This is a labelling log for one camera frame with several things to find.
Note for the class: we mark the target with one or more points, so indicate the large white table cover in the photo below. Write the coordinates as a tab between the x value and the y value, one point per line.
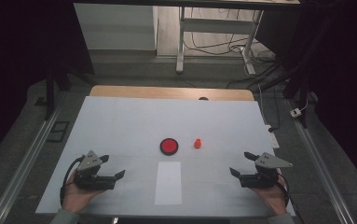
120	124

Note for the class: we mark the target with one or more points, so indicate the dark curtain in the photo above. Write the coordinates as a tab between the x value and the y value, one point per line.
11	62
353	93

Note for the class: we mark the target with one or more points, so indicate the white cabinet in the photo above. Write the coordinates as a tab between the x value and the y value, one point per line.
117	31

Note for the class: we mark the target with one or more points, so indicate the white paper sheet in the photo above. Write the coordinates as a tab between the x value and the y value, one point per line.
168	186

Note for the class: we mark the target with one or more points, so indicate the person's right hand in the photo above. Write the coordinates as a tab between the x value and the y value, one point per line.
271	199

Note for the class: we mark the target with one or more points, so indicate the person's left hand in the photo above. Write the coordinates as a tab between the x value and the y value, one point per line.
76	199

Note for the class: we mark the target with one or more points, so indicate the metal floor rail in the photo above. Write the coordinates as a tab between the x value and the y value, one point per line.
322	171
28	161

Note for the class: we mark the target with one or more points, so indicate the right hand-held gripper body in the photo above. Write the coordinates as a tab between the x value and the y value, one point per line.
261	179

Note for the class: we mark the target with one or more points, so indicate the small white adapter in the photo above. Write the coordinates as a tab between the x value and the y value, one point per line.
295	112

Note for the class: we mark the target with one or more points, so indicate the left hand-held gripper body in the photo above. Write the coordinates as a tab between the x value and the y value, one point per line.
89	179

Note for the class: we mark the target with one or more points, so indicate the white-legged desk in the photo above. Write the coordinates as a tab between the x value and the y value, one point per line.
181	46

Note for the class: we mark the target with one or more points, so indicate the dark round table grommet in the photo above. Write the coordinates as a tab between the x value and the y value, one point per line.
203	98

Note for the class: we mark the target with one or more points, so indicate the round red ink pad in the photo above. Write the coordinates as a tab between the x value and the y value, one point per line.
169	146

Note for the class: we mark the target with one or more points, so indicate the small orange stamp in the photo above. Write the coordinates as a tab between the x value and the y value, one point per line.
197	144

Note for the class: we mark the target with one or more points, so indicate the white power strip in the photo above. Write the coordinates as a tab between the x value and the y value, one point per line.
272	138

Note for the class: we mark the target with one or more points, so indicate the black stand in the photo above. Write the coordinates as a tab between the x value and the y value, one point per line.
49	93
303	102

